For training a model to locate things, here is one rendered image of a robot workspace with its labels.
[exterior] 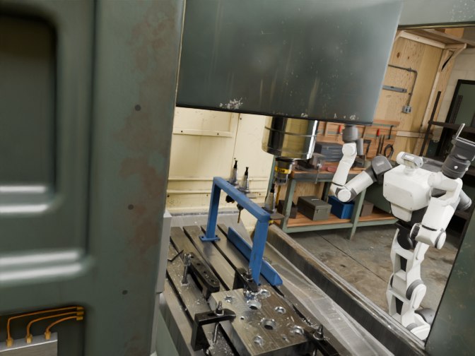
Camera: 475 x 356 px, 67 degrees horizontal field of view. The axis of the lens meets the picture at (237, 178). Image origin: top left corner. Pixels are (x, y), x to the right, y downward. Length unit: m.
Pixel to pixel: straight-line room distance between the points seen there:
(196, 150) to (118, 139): 1.55
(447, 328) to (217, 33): 1.29
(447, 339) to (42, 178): 1.43
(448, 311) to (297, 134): 0.90
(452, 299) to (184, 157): 1.43
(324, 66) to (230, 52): 0.27
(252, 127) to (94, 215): 1.70
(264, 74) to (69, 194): 0.51
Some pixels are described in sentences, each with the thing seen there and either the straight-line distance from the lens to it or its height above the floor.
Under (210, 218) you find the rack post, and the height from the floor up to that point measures 1.02.
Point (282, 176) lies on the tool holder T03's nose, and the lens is 1.11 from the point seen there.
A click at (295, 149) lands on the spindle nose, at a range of 1.03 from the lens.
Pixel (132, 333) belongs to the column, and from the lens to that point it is 0.72.
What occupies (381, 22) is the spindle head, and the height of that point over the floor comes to 1.90.
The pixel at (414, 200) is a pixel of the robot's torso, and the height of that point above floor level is 1.23.
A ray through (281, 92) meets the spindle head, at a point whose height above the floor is 1.68.
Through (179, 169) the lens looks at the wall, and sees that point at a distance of 2.08.
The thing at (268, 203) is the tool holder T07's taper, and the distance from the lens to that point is 1.40.
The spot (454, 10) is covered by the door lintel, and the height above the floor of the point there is 2.04.
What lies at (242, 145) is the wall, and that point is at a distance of 2.19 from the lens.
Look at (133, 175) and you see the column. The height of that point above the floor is 1.54.
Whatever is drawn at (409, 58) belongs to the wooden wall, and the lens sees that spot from 5.56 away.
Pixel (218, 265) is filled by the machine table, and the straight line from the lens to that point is 1.62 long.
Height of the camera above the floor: 1.71
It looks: 16 degrees down
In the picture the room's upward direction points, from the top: 9 degrees clockwise
